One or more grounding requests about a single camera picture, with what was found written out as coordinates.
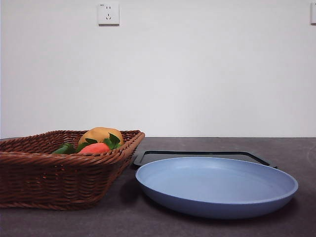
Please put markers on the orange carrot with green leaves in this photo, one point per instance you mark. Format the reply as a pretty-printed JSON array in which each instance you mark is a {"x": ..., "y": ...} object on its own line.
[{"x": 95, "y": 148}]

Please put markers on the blue round plate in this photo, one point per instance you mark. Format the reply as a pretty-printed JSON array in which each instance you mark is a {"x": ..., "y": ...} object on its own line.
[{"x": 212, "y": 197}]

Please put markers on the black flat tray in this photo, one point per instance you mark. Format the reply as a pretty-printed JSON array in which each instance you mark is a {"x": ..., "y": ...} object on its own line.
[{"x": 158, "y": 156}]

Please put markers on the yellow-brown potato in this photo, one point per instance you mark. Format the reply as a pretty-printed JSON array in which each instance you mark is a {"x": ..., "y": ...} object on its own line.
[{"x": 98, "y": 134}]

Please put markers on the green pepper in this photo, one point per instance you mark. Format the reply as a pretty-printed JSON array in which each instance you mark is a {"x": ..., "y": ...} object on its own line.
[{"x": 64, "y": 149}]

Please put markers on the brown wicker basket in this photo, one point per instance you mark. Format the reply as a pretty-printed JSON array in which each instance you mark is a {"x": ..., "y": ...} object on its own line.
[{"x": 61, "y": 177}]

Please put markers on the white wall socket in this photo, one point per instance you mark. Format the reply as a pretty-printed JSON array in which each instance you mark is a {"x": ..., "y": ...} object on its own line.
[{"x": 108, "y": 13}]

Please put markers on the white wall plate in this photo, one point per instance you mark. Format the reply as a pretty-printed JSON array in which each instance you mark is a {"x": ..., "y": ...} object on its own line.
[{"x": 313, "y": 13}]

